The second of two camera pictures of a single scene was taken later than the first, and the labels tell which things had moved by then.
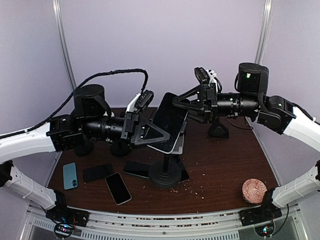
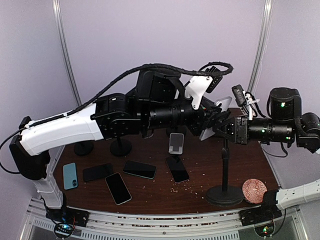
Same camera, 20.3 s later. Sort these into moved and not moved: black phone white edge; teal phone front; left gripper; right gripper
Moved: left gripper; right gripper
Not moved: teal phone front; black phone white edge
